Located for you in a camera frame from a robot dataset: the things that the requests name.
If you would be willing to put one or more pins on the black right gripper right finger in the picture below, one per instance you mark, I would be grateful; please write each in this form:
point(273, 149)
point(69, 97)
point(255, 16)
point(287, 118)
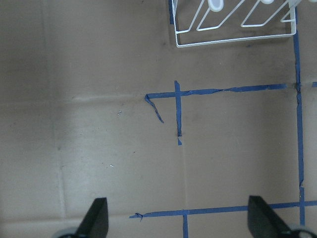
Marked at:
point(263, 222)

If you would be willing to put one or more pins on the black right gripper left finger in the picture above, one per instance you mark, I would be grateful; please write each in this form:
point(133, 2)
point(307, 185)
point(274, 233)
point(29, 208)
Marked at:
point(95, 222)

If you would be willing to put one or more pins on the white wire cup rack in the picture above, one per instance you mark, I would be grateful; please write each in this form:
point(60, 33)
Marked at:
point(207, 22)

